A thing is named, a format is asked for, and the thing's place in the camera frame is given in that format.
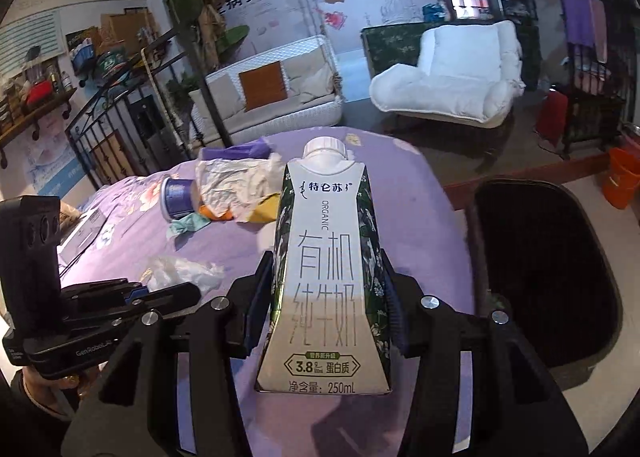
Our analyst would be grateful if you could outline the green patterned cabinet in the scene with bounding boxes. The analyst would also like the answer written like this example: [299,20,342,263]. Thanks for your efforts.
[361,22,544,94]

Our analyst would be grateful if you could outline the white wicker sofa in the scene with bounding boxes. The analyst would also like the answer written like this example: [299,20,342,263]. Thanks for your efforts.
[189,34,346,148]

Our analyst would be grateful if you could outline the white green milk carton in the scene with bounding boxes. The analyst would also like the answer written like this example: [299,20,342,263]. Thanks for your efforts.
[254,137,393,395]

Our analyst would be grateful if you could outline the black metal rack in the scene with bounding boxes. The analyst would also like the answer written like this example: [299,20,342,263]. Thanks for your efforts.
[560,37,632,159]

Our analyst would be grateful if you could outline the clear plastic bag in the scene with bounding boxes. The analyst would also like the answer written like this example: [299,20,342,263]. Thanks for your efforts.
[145,256,226,296]

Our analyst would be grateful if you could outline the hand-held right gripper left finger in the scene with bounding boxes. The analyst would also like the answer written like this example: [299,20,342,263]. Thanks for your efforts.
[62,252,274,457]

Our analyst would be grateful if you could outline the orange fruit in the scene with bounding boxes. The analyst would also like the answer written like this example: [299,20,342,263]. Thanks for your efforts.
[197,204,236,222]

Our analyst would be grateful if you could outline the black metal bed headboard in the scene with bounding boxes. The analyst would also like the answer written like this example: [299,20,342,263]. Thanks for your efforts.
[65,27,236,189]

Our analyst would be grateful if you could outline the wooden wall shelf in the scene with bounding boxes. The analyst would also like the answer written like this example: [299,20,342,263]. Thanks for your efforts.
[0,87,79,169]

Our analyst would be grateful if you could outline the white padded lounge chair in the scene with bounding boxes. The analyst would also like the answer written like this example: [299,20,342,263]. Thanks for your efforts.
[369,20,527,131]

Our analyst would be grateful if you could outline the person's left hand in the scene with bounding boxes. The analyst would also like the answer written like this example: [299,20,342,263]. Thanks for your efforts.
[20,366,101,419]

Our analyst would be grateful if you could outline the black trash bin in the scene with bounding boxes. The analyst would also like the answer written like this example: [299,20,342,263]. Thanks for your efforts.
[472,178,624,371]

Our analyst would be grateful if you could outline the red bag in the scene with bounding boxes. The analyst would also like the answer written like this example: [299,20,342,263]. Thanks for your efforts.
[536,90,571,148]

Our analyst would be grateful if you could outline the large beige cushion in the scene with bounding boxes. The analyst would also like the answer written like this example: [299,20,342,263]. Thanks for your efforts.
[282,44,337,103]

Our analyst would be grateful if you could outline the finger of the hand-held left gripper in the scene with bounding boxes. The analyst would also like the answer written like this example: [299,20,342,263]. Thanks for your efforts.
[67,281,202,338]
[60,278,149,311]

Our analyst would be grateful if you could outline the orange cushion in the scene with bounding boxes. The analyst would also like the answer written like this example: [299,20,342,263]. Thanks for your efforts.
[238,60,290,112]

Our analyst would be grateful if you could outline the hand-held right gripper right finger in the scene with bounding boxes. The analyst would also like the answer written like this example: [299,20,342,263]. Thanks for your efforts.
[380,247,589,457]

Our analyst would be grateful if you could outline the purple floral blanket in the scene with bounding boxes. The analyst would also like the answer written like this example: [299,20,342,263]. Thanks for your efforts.
[55,130,482,457]

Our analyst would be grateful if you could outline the black water dispenser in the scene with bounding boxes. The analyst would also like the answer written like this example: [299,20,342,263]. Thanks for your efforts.
[127,94,162,159]

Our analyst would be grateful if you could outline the orange bucket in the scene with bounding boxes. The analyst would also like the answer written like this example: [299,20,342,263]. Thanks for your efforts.
[601,147,640,211]

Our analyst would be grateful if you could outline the teal crumpled tissue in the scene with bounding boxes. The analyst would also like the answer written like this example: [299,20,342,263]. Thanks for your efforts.
[166,214,214,241]

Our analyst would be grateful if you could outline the crumpled white paper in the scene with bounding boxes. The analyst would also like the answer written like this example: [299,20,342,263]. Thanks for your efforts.
[194,152,287,224]

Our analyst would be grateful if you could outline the small beige cushion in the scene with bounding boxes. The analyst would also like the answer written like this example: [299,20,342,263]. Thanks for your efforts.
[206,72,246,123]

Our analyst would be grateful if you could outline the purple towel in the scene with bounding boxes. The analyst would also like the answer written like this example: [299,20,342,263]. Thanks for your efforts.
[556,0,597,49]

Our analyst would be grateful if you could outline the blue white yogurt cup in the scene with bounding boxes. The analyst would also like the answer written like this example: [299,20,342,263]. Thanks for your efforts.
[161,177,202,223]

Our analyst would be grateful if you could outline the green round tin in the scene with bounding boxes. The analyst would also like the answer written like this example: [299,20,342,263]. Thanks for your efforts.
[96,50,127,75]

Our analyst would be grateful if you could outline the purple wrapper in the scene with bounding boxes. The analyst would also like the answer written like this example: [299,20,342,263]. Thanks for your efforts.
[200,137,274,164]

